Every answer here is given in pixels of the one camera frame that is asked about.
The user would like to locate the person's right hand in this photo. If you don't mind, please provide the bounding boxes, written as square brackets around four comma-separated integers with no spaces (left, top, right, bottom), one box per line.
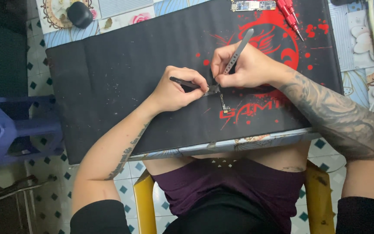
[210,41,291,89]

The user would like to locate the person's left hand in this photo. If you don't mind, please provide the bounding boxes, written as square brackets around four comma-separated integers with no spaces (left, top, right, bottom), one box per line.
[151,65,210,113]

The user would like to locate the black tweezers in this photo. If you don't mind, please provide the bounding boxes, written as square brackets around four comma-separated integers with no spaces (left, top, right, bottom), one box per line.
[169,76,220,95]

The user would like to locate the silver metal pry tool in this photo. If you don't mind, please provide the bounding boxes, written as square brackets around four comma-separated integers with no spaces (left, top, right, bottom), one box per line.
[223,28,255,76]

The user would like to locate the small phone circuit part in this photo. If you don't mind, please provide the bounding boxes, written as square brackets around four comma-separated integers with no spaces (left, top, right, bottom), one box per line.
[203,84,232,114]

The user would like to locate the red screwdriver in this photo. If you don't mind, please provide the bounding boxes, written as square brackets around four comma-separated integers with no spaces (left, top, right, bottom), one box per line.
[284,0,300,25]
[276,0,305,42]

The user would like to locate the black mat with red print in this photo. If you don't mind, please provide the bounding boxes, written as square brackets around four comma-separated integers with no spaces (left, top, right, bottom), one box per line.
[46,0,344,165]

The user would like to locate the phone logic board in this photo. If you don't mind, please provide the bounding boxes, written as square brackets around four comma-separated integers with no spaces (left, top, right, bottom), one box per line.
[231,0,277,12]

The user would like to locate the person's purple clothing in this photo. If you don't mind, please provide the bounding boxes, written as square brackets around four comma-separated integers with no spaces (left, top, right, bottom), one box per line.
[151,158,306,234]

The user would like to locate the yellow plastic chair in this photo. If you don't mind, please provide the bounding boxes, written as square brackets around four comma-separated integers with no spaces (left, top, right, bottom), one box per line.
[133,159,336,234]

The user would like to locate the black object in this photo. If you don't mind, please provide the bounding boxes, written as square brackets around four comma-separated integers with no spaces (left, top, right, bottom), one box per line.
[331,0,370,6]

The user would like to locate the black rounded case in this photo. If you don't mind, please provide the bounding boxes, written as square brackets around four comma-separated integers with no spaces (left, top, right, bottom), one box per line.
[67,1,94,29]

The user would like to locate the person's black clothing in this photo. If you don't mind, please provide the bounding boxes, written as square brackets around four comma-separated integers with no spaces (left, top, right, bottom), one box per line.
[70,192,374,234]

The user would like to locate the dark grey furniture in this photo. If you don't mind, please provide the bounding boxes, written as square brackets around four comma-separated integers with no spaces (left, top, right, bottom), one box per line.
[0,0,29,98]

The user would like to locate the metal frame chair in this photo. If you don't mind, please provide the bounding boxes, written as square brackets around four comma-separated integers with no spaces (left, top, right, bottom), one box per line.
[0,174,58,234]

